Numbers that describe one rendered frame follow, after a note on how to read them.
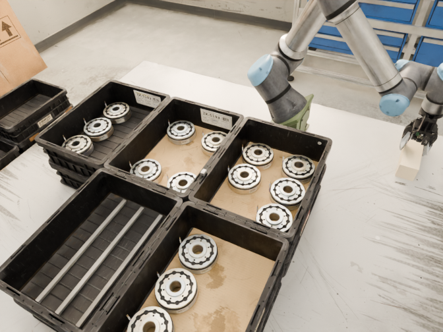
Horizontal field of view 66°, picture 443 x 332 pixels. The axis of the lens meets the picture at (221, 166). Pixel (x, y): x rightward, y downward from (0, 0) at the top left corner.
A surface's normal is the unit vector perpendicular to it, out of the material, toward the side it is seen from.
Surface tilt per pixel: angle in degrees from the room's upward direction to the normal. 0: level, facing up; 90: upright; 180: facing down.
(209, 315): 0
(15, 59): 72
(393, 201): 0
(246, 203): 0
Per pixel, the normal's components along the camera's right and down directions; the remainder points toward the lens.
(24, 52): 0.82, 0.12
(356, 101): -0.05, -0.69
